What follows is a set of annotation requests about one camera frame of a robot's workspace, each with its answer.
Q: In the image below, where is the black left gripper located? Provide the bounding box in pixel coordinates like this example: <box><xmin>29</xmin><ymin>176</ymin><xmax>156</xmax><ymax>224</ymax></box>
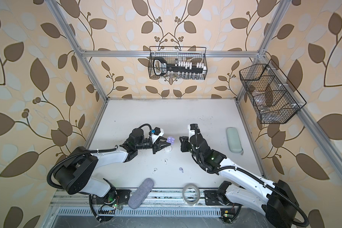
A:
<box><xmin>135</xmin><ymin>136</ymin><xmax>171</xmax><ymax>154</ymax></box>

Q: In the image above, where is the purple earbud charging case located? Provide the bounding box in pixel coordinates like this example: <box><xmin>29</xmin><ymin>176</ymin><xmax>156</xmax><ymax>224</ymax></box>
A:
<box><xmin>167</xmin><ymin>136</ymin><xmax>175</xmax><ymax>144</ymax></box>

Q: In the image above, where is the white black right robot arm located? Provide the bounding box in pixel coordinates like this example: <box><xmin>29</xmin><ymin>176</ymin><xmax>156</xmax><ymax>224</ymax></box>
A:
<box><xmin>180</xmin><ymin>123</ymin><xmax>309</xmax><ymax>228</ymax></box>

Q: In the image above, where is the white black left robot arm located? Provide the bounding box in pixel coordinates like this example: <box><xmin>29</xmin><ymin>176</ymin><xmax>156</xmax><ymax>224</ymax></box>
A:
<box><xmin>47</xmin><ymin>123</ymin><xmax>175</xmax><ymax>197</ymax></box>

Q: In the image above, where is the white round earbud case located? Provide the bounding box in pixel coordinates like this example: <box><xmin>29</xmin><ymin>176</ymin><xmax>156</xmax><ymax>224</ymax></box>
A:
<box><xmin>164</xmin><ymin>145</ymin><xmax>173</xmax><ymax>153</ymax></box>

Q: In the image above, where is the green glasses case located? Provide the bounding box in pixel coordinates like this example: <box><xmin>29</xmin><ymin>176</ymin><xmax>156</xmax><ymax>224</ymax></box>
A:
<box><xmin>226</xmin><ymin>127</ymin><xmax>243</xmax><ymax>154</ymax></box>

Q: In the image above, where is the grey fabric glasses case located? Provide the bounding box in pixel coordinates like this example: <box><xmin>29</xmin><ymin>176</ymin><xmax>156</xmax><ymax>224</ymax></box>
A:
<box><xmin>128</xmin><ymin>178</ymin><xmax>154</xmax><ymax>209</ymax></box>

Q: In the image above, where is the clear tape roll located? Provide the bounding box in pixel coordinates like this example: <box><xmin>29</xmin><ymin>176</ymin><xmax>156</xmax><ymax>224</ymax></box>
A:
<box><xmin>182</xmin><ymin>183</ymin><xmax>200</xmax><ymax>207</ymax></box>

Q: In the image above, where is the black tool with white sockets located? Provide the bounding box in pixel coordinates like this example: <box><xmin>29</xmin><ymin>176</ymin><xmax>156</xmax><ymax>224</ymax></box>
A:
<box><xmin>151</xmin><ymin>57</ymin><xmax>208</xmax><ymax>76</ymax></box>

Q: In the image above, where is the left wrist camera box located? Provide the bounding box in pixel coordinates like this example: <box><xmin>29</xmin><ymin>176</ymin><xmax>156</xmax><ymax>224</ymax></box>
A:
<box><xmin>149</xmin><ymin>127</ymin><xmax>164</xmax><ymax>136</ymax></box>

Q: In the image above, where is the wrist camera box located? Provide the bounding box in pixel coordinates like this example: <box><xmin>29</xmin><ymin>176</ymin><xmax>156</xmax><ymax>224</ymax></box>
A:
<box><xmin>188</xmin><ymin>123</ymin><xmax>200</xmax><ymax>138</ymax></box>
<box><xmin>149</xmin><ymin>127</ymin><xmax>164</xmax><ymax>136</ymax></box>

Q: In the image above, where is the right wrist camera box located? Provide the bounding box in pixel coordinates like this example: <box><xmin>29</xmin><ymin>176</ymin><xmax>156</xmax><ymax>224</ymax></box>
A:
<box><xmin>188</xmin><ymin>123</ymin><xmax>200</xmax><ymax>138</ymax></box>

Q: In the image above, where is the black wire basket back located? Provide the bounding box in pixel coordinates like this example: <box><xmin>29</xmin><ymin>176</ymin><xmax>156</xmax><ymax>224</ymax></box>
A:
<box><xmin>148</xmin><ymin>45</ymin><xmax>208</xmax><ymax>80</ymax></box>

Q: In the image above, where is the black wire basket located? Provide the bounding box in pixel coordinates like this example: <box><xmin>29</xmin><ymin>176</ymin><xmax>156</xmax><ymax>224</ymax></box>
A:
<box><xmin>148</xmin><ymin>45</ymin><xmax>208</xmax><ymax>80</ymax></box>
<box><xmin>239</xmin><ymin>59</ymin><xmax>307</xmax><ymax>124</ymax></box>

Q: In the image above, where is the black wire basket right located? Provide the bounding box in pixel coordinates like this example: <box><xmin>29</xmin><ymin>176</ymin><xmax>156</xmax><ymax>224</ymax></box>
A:
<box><xmin>239</xmin><ymin>59</ymin><xmax>307</xmax><ymax>124</ymax></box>

